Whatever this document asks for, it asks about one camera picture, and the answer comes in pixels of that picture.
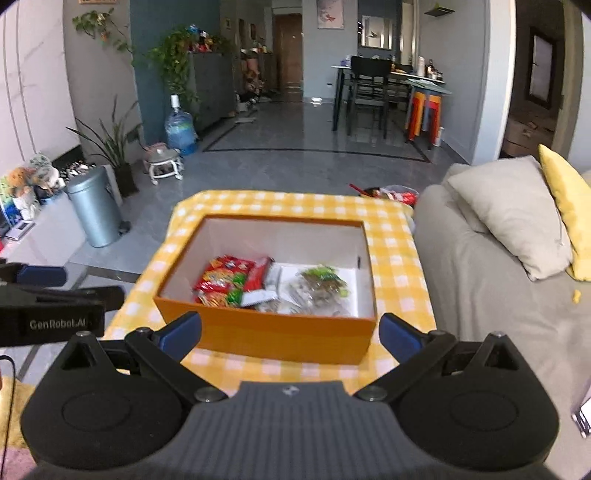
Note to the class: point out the grey pedal bin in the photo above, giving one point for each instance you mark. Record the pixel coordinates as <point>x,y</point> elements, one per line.
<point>94,207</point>

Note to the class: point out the red chip packet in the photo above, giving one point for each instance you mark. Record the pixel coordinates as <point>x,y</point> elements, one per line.
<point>228,266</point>

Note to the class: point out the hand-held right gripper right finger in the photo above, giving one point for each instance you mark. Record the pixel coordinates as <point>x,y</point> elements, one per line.
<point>401,337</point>

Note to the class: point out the group of plush toys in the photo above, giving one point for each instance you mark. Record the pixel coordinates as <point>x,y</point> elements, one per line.
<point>32,182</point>

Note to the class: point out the brown wooden door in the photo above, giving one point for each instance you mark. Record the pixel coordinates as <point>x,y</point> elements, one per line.
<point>288,50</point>

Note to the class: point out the tissue box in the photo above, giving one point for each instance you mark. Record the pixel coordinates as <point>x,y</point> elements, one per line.
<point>345,62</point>

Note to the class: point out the yellow pink fluffy rug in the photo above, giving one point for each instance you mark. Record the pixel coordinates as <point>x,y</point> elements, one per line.
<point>18,415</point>

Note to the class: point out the black dining chair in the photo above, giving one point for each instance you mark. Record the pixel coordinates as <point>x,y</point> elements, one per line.
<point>369,69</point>

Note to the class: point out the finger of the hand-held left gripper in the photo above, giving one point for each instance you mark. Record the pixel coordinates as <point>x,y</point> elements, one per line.
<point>69,296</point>
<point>41,276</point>

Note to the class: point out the group of bottles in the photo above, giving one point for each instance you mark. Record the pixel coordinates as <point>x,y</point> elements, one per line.
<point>429,69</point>

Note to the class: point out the grey cabinet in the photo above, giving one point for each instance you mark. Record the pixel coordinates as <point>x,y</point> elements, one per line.
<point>212,87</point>

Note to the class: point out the yellow pillow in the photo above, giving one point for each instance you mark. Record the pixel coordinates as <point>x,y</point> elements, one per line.
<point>572,207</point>

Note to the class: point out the wall picture frame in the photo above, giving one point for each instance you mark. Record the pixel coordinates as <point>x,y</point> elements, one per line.
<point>97,2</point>

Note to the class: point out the orange stick snack packet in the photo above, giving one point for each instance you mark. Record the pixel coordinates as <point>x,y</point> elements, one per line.
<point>217,290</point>

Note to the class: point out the grey pillow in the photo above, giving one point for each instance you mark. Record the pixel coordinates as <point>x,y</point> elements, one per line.
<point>508,217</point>

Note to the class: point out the trailing green plant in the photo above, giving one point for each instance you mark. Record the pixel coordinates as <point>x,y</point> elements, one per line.
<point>173,60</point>

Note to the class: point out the grey sofa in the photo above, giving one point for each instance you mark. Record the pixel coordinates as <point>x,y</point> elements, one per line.
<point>485,323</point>

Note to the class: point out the hanging wall plant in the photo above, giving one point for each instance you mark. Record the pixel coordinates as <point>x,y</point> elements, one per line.
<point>99,25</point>

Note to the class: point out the dark framed picture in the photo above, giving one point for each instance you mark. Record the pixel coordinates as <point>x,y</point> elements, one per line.
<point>545,69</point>

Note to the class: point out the white low console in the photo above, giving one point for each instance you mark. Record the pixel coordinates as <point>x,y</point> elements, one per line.
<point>51,235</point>

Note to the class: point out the red stacked stools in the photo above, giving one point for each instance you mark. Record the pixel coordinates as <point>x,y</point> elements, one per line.
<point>433,120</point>

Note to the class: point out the cluttered open shelf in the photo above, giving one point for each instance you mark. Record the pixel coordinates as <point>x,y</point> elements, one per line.
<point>251,74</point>

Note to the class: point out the blue water bottle with pump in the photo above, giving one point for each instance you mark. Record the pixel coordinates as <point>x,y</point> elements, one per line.
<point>180,129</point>

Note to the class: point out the small white device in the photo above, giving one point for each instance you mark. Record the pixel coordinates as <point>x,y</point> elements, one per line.
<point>18,230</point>

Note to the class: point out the wall poster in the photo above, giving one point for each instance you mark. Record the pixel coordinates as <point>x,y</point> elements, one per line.
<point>330,14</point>

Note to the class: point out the dining table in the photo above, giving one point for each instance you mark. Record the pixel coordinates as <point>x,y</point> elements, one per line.
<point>429,85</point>

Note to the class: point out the black basket with red wrappers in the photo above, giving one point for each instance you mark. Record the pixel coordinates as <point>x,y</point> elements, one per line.
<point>397,196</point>

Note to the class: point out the green pea snack packet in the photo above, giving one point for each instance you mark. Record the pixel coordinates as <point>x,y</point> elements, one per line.
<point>325,279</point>

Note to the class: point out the small wheeled stool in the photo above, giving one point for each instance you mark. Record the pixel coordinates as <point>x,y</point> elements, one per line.
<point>161,159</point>

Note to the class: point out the potted plant with long leaves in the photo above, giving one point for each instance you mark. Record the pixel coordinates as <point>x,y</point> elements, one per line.
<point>124,177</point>

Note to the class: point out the yellow checked tablecloth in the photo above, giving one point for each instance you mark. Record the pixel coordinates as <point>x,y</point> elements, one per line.
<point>295,203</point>

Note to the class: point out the colourful toy figures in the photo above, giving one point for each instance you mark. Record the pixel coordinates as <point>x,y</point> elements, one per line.
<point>203,39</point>

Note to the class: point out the white snack packet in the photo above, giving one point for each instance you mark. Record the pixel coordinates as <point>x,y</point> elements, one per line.
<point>268,288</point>

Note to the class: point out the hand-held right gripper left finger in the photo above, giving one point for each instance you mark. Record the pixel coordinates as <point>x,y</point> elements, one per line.
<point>180,334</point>

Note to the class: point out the orange stacked stools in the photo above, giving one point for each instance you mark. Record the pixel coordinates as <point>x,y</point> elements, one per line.
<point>415,113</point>

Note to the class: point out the orange cardboard box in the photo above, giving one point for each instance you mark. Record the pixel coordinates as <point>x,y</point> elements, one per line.
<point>277,332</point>

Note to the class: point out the wall mirror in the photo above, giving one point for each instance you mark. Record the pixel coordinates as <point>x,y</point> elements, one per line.
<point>378,32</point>

